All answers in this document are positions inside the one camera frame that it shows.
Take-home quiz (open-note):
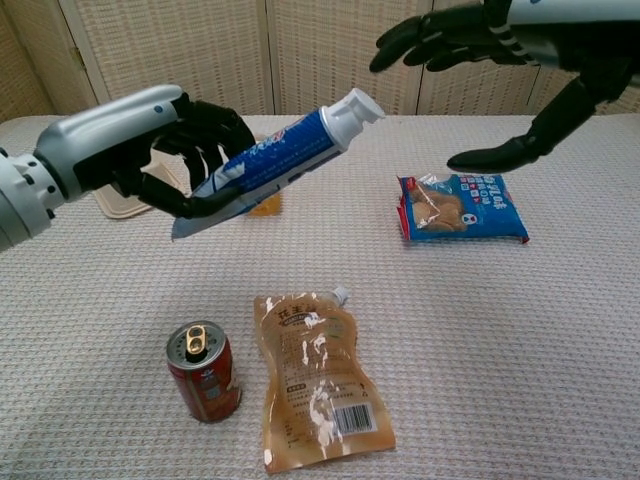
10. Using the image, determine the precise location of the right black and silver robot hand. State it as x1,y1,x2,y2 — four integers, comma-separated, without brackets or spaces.
368,0,640,176

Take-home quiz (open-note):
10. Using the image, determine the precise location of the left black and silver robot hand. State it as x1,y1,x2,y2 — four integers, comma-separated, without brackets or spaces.
32,84,258,220

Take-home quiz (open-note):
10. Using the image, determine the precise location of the blue and white toothpaste tube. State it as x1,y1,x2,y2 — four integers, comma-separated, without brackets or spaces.
170,87,387,243

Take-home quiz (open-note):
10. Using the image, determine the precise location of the beige lidded food container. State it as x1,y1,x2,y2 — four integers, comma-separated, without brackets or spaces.
93,149,192,221

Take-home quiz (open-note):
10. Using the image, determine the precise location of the yellow juice plastic bottle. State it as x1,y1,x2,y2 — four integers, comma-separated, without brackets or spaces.
246,131,284,217

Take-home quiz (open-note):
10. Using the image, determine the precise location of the blue cookie snack bag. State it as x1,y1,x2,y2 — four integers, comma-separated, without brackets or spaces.
395,172,530,246

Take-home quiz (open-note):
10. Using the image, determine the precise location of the woven folding screen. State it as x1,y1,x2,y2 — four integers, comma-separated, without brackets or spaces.
0,0,640,125

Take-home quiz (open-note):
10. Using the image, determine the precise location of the red drink can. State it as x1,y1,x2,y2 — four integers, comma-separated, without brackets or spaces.
166,320,244,425

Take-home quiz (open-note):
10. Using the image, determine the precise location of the white waffle-weave tablecloth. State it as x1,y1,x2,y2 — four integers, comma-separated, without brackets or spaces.
0,113,640,480

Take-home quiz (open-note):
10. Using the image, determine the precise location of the brown spouted sauce pouch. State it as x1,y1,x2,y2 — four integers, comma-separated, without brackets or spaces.
252,286,397,476

